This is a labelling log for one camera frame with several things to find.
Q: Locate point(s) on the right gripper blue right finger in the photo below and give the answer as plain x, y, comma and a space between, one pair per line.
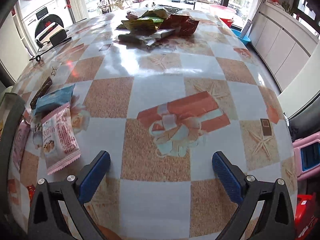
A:
276, 219

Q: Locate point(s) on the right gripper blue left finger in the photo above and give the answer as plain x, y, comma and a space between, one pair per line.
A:
46, 220

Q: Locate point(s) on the pink crispy cranberry snack packet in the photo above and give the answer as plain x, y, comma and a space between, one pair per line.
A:
59, 142

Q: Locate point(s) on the light blue snack bar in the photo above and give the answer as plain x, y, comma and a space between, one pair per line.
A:
53, 100

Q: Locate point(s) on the red plastic stool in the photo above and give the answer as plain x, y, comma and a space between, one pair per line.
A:
305, 217

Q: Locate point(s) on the small red candy wrapper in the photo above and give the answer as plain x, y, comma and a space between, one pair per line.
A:
31, 191

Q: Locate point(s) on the pink plastic stool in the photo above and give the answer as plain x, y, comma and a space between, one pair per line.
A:
307, 157

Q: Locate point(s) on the mauve pink snack bar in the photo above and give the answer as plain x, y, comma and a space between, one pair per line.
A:
20, 140

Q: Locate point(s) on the dark green storage box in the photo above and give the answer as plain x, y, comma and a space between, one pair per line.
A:
12, 108

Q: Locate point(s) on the dark brown snack bar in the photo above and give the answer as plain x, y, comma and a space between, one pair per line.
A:
41, 92

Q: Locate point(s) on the white cabinet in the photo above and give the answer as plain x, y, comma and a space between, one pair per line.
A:
284, 44

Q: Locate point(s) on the black power adapter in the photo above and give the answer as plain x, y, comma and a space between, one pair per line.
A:
58, 37

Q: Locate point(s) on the blue plastic basin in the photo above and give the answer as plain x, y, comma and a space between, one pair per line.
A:
245, 39

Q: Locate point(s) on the red plastic bucket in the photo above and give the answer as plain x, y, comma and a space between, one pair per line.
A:
227, 21

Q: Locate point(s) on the white washing machine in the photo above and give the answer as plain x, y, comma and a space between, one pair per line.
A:
32, 11

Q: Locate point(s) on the red snack bag pile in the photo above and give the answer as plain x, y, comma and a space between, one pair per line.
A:
183, 25

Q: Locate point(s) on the green snack bag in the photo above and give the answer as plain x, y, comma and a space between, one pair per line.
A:
144, 21

